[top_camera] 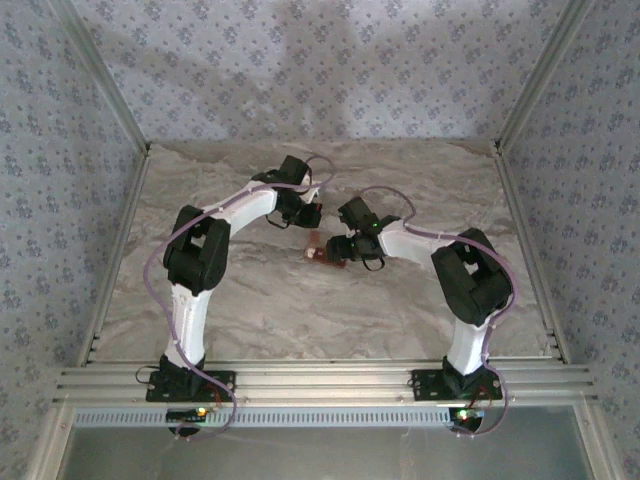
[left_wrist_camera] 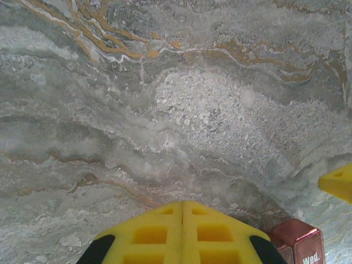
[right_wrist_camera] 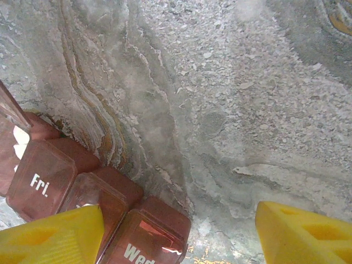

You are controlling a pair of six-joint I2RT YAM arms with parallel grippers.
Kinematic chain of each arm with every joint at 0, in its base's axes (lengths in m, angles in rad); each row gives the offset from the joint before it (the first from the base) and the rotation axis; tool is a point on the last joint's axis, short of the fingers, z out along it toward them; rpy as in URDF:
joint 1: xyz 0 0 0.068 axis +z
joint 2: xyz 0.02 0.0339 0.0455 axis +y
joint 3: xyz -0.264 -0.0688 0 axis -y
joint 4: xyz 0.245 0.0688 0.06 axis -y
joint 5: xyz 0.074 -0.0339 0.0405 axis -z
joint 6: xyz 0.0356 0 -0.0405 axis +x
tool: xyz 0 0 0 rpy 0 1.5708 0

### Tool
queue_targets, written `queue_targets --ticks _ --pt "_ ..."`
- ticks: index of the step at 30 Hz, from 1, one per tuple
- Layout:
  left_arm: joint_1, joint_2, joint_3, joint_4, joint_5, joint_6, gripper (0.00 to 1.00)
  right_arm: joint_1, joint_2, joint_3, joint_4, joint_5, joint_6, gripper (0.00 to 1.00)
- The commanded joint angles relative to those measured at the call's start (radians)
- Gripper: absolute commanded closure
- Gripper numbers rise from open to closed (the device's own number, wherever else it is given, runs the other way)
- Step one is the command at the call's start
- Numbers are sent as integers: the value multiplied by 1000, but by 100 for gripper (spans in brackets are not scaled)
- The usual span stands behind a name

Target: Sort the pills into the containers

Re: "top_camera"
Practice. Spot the aluminium rail beam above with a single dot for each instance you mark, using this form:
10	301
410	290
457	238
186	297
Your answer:
325	382

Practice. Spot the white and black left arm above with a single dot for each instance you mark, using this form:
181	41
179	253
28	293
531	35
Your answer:
190	325

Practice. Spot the grey metal sheet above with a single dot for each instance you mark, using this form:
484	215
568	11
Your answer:
325	455

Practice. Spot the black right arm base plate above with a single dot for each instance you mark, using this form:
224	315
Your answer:
425	385

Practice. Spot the aluminium frame post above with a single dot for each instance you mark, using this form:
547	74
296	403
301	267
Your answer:
542	75
102	75

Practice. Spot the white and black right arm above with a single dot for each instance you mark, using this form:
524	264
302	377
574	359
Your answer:
470	345

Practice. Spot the red-brown weekly pill organizer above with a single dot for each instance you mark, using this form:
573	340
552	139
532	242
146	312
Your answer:
335	263

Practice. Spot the small circuit board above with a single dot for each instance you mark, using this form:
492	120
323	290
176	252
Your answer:
467	415
185	414

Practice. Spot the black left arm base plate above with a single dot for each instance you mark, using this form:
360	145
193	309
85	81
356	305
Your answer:
222	387

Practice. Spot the aluminium side rail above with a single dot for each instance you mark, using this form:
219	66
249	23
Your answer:
118	250
531	250

